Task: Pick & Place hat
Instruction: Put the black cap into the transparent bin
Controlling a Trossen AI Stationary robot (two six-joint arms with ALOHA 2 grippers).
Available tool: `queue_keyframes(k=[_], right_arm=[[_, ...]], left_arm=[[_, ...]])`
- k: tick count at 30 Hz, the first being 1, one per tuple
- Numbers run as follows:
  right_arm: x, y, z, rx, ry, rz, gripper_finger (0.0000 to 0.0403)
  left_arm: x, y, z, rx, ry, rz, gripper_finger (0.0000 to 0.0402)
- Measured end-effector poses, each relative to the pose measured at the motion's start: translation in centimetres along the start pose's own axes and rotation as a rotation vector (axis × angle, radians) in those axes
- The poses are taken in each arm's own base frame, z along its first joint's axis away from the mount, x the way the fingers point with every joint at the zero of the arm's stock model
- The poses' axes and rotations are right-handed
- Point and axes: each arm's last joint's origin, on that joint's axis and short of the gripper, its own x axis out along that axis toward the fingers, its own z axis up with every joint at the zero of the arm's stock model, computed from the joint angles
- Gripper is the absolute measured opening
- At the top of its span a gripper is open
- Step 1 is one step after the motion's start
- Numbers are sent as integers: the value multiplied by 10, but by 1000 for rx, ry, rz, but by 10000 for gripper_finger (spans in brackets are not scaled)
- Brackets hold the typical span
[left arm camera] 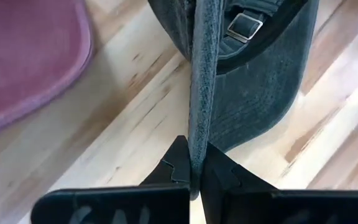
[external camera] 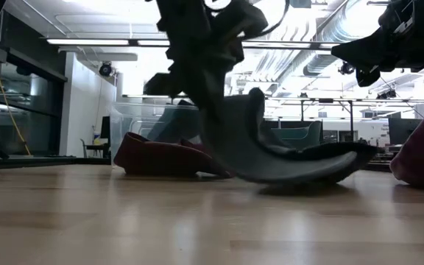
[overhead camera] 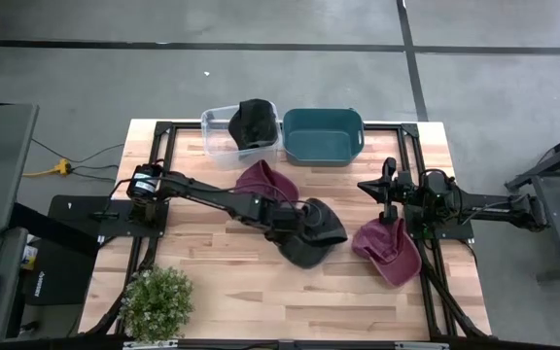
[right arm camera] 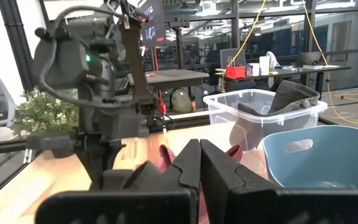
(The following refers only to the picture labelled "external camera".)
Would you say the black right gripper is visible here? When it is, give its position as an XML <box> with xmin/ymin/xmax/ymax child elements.
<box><xmin>331</xmin><ymin>0</ymin><xmax>424</xmax><ymax>88</ymax></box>

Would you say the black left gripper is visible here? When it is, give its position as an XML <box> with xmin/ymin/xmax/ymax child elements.
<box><xmin>144</xmin><ymin>0</ymin><xmax>268</xmax><ymax>115</ymax></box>

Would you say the black ceiling spotlight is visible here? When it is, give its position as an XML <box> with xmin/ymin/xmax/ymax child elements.
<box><xmin>339</xmin><ymin>61</ymin><xmax>356</xmax><ymax>77</ymax></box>
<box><xmin>99</xmin><ymin>61</ymin><xmax>113</xmax><ymax>78</ymax></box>

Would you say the clear plastic bin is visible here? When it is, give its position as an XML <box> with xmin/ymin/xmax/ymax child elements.
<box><xmin>109</xmin><ymin>102</ymin><xmax>205</xmax><ymax>165</ymax></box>

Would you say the black computer monitor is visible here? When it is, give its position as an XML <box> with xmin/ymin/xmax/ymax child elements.
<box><xmin>100</xmin><ymin>116</ymin><xmax>112</xmax><ymax>140</ymax></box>
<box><xmin>388</xmin><ymin>117</ymin><xmax>424</xmax><ymax>146</ymax></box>

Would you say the teal plastic bin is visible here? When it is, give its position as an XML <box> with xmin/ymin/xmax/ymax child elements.
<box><xmin>263</xmin><ymin>120</ymin><xmax>323</xmax><ymax>150</ymax></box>

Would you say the long linear ceiling light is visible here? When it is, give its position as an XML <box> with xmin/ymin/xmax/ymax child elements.
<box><xmin>46</xmin><ymin>38</ymin><xmax>342</xmax><ymax>51</ymax></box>

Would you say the dark chair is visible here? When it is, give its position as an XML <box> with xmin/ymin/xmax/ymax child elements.
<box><xmin>80</xmin><ymin>138</ymin><xmax>110</xmax><ymax>159</ymax></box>

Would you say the silver spiral air duct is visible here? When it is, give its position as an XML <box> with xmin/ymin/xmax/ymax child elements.
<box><xmin>302</xmin><ymin>0</ymin><xmax>382</xmax><ymax>77</ymax></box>

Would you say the distant black workbench frame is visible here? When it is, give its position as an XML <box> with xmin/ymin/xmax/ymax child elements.
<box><xmin>122</xmin><ymin>93</ymin><xmax>424</xmax><ymax>132</ymax></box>

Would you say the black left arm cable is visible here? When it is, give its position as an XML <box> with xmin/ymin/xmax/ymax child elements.
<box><xmin>241</xmin><ymin>0</ymin><xmax>291</xmax><ymax>40</ymax></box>

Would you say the black aluminium table frame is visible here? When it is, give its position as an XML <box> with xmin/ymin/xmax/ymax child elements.
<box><xmin>0</xmin><ymin>156</ymin><xmax>112</xmax><ymax>171</ymax></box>

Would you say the yellow cable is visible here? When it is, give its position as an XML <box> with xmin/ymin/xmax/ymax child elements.
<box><xmin>0</xmin><ymin>38</ymin><xmax>32</xmax><ymax>156</ymax></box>

